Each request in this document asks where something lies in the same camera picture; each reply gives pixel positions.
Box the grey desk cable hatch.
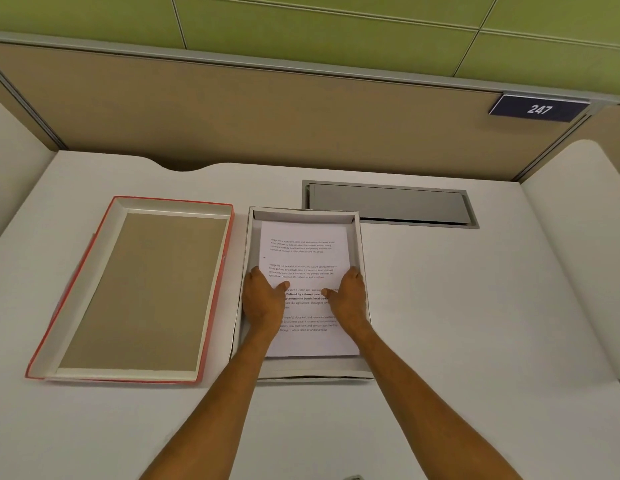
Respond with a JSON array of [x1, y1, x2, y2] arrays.
[[302, 180, 481, 230]]

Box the red-edged cardboard box lid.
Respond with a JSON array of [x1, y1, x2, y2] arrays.
[[24, 196, 235, 385]]

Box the white cardboard box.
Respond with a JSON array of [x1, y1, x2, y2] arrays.
[[229, 205, 375, 382]]

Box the grey partition top rail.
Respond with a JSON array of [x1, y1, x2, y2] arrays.
[[0, 29, 620, 106]]

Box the person's right hand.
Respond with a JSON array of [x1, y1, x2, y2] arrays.
[[325, 266, 370, 336]]

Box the person's left hand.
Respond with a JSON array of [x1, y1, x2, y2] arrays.
[[241, 266, 291, 341]]

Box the beige desk partition panel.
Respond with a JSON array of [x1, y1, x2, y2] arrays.
[[0, 42, 620, 186]]

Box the white printed paper sheet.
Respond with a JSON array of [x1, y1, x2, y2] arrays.
[[258, 220, 361, 358]]

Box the dark blue number sign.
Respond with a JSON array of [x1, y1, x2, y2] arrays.
[[488, 94, 591, 124]]

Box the person's left forearm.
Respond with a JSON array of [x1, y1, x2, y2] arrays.
[[145, 327, 281, 480]]

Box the person's right forearm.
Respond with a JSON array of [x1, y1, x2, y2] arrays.
[[340, 322, 524, 480]]

